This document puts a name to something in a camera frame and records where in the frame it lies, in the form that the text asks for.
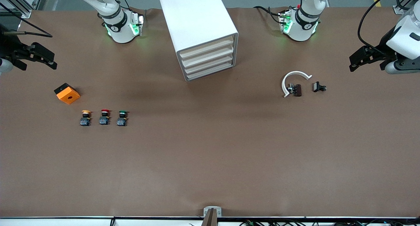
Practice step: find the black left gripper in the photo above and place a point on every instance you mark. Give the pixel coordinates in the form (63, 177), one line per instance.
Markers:
(386, 44)

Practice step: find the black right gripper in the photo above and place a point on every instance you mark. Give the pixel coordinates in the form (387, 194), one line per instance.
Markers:
(7, 46)

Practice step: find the yellow push button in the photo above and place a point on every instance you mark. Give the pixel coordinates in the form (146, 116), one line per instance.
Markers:
(85, 118)

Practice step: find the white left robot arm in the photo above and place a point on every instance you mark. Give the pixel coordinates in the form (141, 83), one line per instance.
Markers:
(303, 24)

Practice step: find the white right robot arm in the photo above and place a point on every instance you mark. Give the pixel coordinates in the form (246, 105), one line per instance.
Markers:
(118, 27)

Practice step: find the red push button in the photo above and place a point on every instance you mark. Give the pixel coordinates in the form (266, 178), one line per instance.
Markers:
(104, 117)

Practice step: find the green push button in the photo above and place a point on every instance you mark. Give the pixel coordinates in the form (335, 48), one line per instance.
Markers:
(122, 119)

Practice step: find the white drawer cabinet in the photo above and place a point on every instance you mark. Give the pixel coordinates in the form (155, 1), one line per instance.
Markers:
(193, 19)

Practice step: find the orange box with hole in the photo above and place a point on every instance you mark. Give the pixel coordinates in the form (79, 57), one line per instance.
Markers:
(68, 95)

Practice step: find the small black clip part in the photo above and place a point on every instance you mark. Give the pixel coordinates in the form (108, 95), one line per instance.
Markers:
(317, 86)

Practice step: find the white curved plastic piece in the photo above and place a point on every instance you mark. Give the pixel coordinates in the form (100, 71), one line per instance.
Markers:
(295, 73)

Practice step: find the dark brown connector block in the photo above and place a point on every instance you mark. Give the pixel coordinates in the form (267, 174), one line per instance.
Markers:
(297, 90)

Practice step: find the aluminium frame profile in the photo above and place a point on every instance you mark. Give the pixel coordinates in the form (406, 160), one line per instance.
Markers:
(398, 10)
(23, 11)

